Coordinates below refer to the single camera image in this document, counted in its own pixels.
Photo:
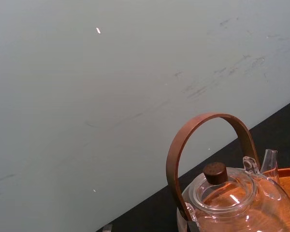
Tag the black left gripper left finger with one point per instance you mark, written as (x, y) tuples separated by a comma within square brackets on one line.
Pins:
[(108, 228)]

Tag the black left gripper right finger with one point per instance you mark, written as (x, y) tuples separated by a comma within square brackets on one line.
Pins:
[(192, 227)]

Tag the glass lid with wooden knob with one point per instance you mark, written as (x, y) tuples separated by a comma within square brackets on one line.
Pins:
[(215, 172)]

